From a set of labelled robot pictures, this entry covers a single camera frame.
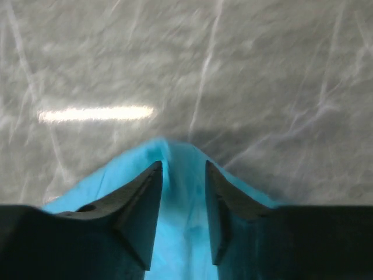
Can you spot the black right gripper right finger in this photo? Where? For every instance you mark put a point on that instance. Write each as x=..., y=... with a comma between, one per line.
x=250, y=240

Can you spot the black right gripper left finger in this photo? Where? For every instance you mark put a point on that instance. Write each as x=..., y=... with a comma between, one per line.
x=110, y=238

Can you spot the teal t shirt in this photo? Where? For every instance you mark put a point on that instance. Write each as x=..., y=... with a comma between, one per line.
x=182, y=244

